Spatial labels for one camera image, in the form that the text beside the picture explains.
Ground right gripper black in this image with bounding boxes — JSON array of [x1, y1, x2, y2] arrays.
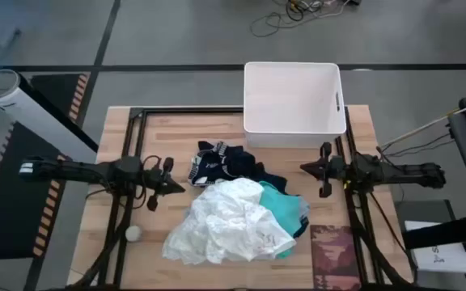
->
[[299, 141, 350, 198]]

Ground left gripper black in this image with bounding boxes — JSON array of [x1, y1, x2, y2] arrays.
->
[[142, 156, 186, 212]]

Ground pale blue underwear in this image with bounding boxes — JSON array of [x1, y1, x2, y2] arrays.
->
[[297, 196, 311, 222]]

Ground teal garment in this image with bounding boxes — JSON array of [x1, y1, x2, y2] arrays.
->
[[258, 180, 305, 260]]

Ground black Puma underwear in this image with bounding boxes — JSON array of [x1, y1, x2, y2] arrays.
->
[[187, 140, 259, 188]]

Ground white garment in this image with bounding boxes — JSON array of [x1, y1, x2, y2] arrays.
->
[[162, 177, 298, 266]]

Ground white plastic laundry basket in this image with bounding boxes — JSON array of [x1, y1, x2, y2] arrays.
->
[[243, 61, 348, 150]]

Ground small white ball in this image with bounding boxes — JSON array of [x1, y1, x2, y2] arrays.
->
[[125, 225, 143, 243]]

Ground sunset landscape print card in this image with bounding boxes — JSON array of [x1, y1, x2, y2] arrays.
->
[[309, 224, 362, 291]]

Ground thin yellow white rod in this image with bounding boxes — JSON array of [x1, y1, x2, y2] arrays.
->
[[380, 93, 466, 149]]

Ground black flat bar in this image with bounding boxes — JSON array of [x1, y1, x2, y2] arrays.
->
[[401, 213, 466, 251]]

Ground white paper sheet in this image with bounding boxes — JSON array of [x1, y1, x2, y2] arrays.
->
[[405, 220, 466, 275]]

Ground white tower air purifier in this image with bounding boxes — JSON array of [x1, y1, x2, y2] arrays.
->
[[0, 68, 99, 163]]

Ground black mat with orange stripes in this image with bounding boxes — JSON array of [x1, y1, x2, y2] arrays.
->
[[0, 72, 92, 259]]

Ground black aluminium table frame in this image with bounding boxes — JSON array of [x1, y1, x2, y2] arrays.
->
[[65, 105, 420, 291]]

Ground thin black cables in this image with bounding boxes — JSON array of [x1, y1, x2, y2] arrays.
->
[[380, 133, 455, 159]]

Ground black floor cable loop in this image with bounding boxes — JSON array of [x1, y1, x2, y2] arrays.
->
[[249, 11, 299, 39]]

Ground tangled floor cable bundle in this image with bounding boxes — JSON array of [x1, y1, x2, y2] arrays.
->
[[273, 0, 362, 22]]

